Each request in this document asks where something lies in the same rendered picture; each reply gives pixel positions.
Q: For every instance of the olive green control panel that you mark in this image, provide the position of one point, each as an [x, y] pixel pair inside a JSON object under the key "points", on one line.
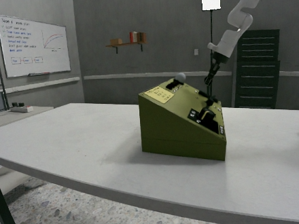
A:
{"points": [[174, 122]]}

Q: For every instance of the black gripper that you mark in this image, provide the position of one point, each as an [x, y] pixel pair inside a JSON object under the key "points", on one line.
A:
{"points": [[220, 58]]}

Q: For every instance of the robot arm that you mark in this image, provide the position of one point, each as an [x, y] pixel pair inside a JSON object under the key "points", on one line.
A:
{"points": [[239, 19]]}

